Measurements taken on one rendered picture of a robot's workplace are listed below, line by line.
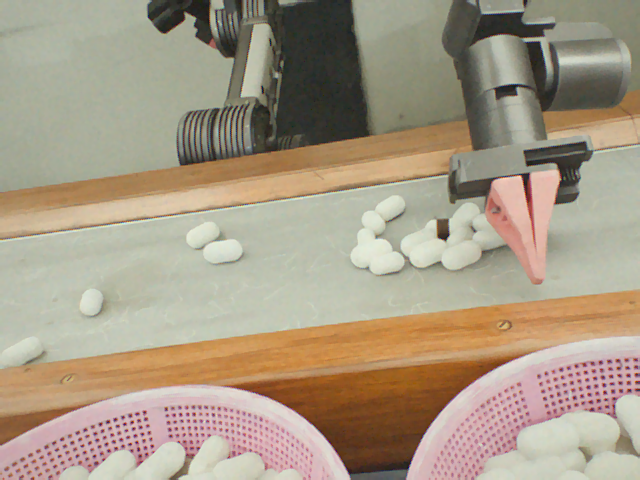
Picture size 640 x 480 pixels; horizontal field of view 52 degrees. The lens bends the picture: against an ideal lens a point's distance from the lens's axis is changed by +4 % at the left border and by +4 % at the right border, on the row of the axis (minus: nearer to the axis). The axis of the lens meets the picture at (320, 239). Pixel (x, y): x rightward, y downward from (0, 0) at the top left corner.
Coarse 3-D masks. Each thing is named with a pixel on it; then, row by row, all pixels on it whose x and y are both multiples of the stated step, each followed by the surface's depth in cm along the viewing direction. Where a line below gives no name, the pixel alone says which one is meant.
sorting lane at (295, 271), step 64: (384, 192) 71; (0, 256) 74; (64, 256) 71; (128, 256) 68; (192, 256) 65; (256, 256) 63; (320, 256) 60; (512, 256) 54; (576, 256) 53; (0, 320) 61; (64, 320) 58; (128, 320) 56; (192, 320) 54; (256, 320) 52; (320, 320) 51
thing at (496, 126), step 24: (480, 96) 52; (528, 96) 51; (480, 120) 51; (504, 120) 50; (528, 120) 50; (480, 144) 51; (504, 144) 49; (528, 144) 48; (552, 144) 48; (576, 144) 48; (456, 168) 49; (456, 192) 53; (480, 192) 53
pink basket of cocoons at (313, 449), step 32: (64, 416) 41; (96, 416) 41; (128, 416) 42; (160, 416) 42; (192, 416) 41; (224, 416) 41; (288, 416) 37; (0, 448) 40; (32, 448) 40; (64, 448) 41; (96, 448) 42; (128, 448) 42; (256, 448) 40; (320, 448) 35
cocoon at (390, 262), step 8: (376, 256) 55; (384, 256) 55; (392, 256) 54; (400, 256) 55; (376, 264) 54; (384, 264) 54; (392, 264) 54; (400, 264) 54; (376, 272) 55; (384, 272) 55
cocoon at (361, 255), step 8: (376, 240) 57; (384, 240) 56; (360, 248) 56; (368, 248) 56; (376, 248) 56; (384, 248) 56; (352, 256) 56; (360, 256) 56; (368, 256) 56; (360, 264) 56; (368, 264) 56
